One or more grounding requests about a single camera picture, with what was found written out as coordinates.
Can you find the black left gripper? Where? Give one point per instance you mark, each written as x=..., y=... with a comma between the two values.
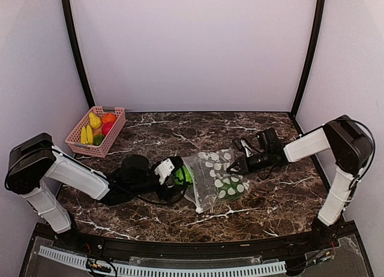
x=168, y=193

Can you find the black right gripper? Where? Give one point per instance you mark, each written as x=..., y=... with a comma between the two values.
x=244, y=166

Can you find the green striped fake watermelon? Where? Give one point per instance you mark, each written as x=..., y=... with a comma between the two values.
x=183, y=177

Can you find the green fake vegetable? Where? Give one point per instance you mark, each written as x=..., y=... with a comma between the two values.
x=229, y=188

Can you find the clear polka dot zip bag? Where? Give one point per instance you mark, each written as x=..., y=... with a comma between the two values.
x=211, y=184

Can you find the green orange fake pepper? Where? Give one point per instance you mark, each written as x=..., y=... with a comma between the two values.
x=98, y=139

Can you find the red fake apple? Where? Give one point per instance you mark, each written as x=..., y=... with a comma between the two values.
x=105, y=129

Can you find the orange fake orange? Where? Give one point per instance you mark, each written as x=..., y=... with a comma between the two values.
x=109, y=117

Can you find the yellow fake banana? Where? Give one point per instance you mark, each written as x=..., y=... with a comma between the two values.
x=86, y=135

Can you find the yellow fake lemon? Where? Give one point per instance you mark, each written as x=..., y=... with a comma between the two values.
x=94, y=121

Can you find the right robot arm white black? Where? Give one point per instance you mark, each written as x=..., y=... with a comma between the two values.
x=348, y=142

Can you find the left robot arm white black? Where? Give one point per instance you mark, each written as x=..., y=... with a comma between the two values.
x=38, y=158

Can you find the pink perforated plastic basket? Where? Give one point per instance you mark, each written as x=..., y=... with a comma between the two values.
x=73, y=139

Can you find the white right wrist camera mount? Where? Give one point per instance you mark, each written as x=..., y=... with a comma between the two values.
x=246, y=147

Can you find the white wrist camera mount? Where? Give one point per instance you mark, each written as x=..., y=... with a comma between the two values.
x=164, y=170
x=246, y=147

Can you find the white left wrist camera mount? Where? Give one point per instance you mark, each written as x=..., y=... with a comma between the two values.
x=164, y=170

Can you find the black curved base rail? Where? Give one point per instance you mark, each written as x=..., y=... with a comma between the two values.
x=123, y=249

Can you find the white slotted cable duct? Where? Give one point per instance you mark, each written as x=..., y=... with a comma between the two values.
x=137, y=266

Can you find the left black frame post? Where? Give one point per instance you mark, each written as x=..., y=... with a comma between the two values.
x=77, y=56

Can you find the black frame post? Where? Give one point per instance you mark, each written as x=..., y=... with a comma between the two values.
x=312, y=45
x=77, y=56

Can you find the right black frame post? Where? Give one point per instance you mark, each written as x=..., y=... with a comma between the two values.
x=312, y=45

